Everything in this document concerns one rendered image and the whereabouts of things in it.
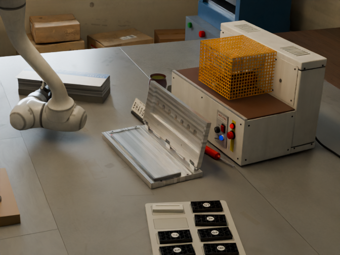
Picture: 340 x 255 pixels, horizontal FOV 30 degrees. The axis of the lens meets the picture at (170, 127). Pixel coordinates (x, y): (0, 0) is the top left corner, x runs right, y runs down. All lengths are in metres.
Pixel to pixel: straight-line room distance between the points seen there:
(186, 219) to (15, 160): 0.73
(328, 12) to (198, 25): 0.94
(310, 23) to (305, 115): 2.35
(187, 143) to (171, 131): 0.12
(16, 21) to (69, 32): 3.20
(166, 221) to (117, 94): 1.08
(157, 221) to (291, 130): 0.70
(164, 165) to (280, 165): 0.44
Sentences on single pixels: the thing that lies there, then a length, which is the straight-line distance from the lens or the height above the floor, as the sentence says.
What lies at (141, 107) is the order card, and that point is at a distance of 2.71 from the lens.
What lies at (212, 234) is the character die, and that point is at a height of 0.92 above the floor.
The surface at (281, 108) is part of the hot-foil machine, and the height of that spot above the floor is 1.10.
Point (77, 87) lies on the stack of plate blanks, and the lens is 2.87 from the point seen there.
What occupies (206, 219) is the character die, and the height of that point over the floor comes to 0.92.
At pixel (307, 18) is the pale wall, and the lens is 4.79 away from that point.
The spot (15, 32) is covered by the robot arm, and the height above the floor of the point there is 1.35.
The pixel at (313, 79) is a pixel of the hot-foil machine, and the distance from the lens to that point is 2.41.
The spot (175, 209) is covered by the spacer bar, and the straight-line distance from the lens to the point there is 2.06.
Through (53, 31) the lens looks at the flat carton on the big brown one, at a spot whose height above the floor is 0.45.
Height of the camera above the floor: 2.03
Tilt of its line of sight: 25 degrees down
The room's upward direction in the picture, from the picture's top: 2 degrees clockwise
